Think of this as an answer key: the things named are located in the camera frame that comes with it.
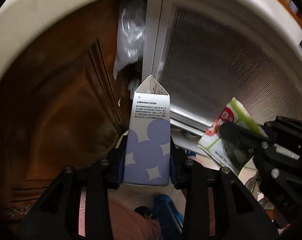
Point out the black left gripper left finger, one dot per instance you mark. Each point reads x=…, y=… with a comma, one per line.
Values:
x=76, y=203

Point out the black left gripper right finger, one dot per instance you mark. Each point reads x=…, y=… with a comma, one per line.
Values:
x=218, y=205

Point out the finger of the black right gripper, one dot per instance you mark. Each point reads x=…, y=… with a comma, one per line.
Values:
x=245, y=140

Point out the green white tissue pack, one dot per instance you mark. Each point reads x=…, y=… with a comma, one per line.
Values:
x=221, y=140

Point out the blue white carton box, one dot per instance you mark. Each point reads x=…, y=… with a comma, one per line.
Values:
x=147, y=158

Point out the round trash bin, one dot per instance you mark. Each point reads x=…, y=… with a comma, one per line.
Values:
x=120, y=139

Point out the blue plastic stool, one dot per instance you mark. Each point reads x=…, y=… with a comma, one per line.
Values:
x=169, y=218

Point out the pink fluffy slipper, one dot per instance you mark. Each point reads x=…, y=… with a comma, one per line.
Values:
x=128, y=224

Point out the brown wooden cabinet door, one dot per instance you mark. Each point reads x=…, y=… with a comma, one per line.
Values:
x=60, y=104

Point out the white frosted glass door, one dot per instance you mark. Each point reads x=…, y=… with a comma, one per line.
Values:
x=207, y=52

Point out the white blue crumpled item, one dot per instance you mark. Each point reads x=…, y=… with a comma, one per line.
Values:
x=133, y=85

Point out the clear plastic bag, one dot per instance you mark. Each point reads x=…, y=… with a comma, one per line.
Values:
x=130, y=34

